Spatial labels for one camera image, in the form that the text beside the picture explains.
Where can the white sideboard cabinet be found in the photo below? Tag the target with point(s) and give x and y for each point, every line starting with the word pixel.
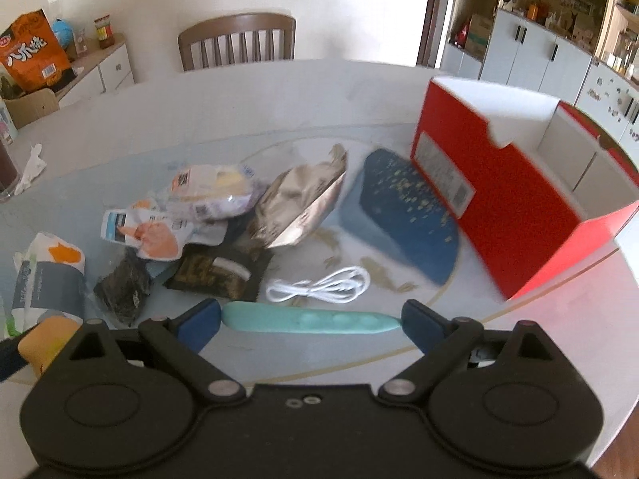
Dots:
pixel 98 72

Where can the teal silicone pea pod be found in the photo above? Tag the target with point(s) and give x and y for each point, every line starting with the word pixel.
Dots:
pixel 264 318

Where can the blue globe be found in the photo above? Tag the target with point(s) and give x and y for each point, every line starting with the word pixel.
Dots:
pixel 63 33

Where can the white crumpled tissue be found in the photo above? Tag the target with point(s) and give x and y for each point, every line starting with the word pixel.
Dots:
pixel 34 167

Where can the white grey orange package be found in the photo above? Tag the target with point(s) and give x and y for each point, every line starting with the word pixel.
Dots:
pixel 50 282

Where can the dark drink glass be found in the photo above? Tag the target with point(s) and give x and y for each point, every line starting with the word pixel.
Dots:
pixel 9 175

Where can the clear bread package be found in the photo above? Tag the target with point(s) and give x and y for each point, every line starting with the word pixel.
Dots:
pixel 206 193

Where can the silver foil snack bag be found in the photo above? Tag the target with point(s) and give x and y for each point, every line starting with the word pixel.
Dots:
pixel 298 201

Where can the orange chip bag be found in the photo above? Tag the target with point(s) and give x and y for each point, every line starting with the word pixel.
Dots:
pixel 32 55

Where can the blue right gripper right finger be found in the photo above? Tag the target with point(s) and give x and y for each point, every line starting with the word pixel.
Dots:
pixel 423 326

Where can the red cardboard shoe box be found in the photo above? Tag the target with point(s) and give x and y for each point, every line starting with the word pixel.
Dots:
pixel 525 176

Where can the red lidded jar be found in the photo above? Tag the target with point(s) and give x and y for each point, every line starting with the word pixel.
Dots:
pixel 103 31

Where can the brown wooden chair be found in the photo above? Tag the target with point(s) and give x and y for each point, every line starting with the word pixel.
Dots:
pixel 242 38

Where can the dark seaweed snack packet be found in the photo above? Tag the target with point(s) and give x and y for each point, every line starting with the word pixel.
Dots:
pixel 229 270

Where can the white wall cabinets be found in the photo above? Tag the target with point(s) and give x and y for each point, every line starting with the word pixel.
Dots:
pixel 584 52

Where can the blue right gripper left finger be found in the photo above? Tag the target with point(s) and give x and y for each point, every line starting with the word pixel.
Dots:
pixel 198 325

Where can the white orange snack packet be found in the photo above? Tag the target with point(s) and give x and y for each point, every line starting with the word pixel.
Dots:
pixel 155 235

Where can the black snack bag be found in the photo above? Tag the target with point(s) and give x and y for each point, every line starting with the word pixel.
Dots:
pixel 123 292

